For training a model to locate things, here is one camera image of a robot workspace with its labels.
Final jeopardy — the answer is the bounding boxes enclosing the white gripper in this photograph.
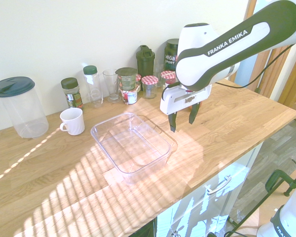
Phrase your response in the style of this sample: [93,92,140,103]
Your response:
[159,84,213,133]

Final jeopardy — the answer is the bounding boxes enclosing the clear rectangular plastic container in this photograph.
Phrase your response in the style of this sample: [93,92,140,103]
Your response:
[90,112,172,185]

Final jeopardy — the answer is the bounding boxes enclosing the glass jar red checked lid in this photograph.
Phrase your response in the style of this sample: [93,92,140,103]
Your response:
[160,70,178,90]
[141,76,159,99]

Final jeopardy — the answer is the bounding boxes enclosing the clear lidless glass jar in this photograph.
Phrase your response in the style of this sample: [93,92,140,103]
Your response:
[153,64,165,87]

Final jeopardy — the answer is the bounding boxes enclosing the white red yogurt cup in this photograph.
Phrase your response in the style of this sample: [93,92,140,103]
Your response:
[120,88,139,105]

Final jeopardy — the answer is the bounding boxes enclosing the black Vega Sport tub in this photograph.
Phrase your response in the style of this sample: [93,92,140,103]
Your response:
[164,38,180,75]

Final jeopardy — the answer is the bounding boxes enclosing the dark green shaker bottle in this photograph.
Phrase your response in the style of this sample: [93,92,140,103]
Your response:
[135,44,155,79]

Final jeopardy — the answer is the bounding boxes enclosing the dark tub green lid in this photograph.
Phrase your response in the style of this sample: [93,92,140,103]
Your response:
[115,67,138,91]

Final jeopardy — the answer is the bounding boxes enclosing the tall clear drinking glass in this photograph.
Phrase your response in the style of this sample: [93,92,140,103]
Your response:
[103,69,121,104]

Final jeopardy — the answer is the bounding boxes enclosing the white cabinet with drawer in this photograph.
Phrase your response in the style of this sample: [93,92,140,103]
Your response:
[155,143,264,237]

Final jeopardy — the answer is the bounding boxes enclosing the clear bottle green cap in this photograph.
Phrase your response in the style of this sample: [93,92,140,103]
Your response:
[82,65,104,109]

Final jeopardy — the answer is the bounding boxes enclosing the black screw clamp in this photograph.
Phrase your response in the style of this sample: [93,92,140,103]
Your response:
[265,159,296,197]

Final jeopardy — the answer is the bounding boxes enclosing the white ceramic mug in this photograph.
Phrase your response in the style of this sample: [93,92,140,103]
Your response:
[59,107,86,136]

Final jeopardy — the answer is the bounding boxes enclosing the spice jar dark lid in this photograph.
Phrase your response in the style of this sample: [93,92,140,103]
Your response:
[60,77,84,111]

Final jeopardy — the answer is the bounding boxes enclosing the black appliance front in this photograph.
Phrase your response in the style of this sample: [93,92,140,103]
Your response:
[129,218,156,237]

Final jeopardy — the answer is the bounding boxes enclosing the large clear canister dark lid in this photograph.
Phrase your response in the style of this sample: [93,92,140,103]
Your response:
[0,76,49,139]

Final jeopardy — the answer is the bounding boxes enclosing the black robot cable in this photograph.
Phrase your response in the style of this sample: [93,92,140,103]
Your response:
[161,44,293,101]

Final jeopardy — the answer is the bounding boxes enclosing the metal drawer handle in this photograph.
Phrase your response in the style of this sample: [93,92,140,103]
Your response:
[204,174,232,196]

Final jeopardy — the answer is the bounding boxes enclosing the black metal frame bar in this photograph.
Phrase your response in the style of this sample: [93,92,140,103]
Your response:
[223,170,296,237]

